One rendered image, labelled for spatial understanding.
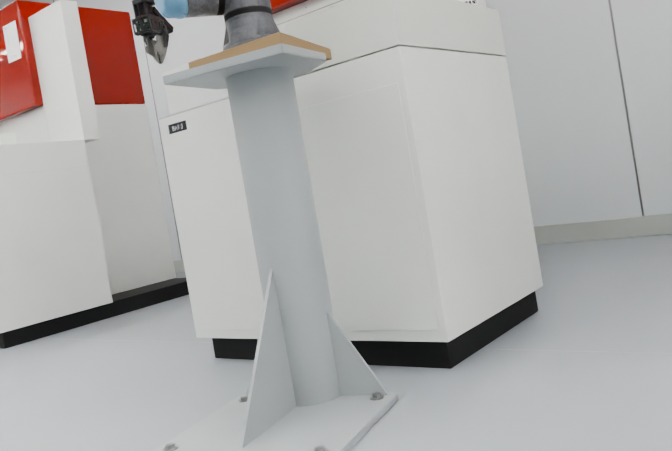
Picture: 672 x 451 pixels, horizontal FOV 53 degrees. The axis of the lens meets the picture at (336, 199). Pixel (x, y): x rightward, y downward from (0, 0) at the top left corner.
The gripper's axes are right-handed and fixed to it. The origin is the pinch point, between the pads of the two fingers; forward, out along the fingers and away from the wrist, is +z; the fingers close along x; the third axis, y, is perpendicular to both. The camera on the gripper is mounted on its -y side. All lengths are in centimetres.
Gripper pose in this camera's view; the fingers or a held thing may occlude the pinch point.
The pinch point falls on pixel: (161, 60)
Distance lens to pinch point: 241.7
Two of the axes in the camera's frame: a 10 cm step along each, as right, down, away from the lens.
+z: 2.0, 9.8, 0.4
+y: -3.4, 1.0, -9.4
